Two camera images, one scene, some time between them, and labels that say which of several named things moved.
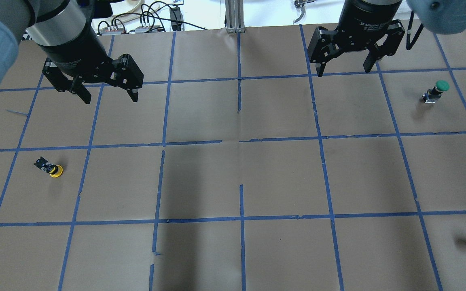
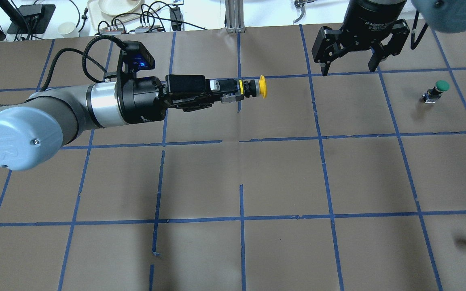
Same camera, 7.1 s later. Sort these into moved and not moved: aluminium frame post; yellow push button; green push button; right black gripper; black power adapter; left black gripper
Moved: left black gripper; yellow push button
Not moved: aluminium frame post; green push button; right black gripper; black power adapter
